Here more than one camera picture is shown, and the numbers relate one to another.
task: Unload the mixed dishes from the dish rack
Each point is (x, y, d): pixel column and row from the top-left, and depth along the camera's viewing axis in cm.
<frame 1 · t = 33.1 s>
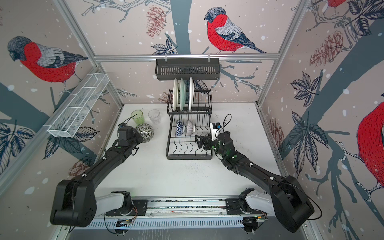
left hand: (137, 134, 88), fingers closed
right hand: (200, 136, 82), fingers open
black two-tier dish rack: (190, 114, 113), point 4 cm above the table
white plate left: (175, 95, 81), point 35 cm above the table
red patterned bowl: (146, 131, 94), point 11 cm above the table
clear drinking glass: (154, 115, 112), point 4 cm above the table

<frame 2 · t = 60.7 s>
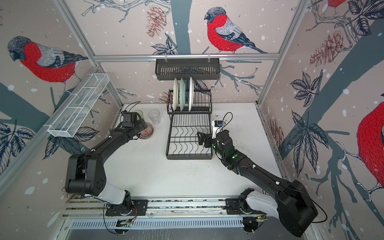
left hand: (136, 124, 91), fingers open
right hand: (203, 133, 81), fingers open
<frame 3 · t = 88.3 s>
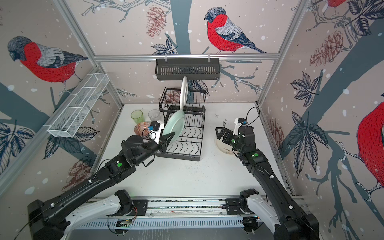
left hand: (172, 132, 65), fingers closed
right hand: (220, 132, 78), fingers open
black two-tier dish rack: (188, 147, 96), point 2 cm above the table
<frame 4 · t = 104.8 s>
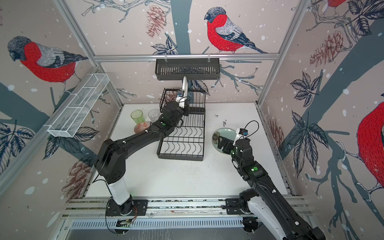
left hand: (185, 98, 82), fingers closed
right hand: (223, 140, 78), fingers open
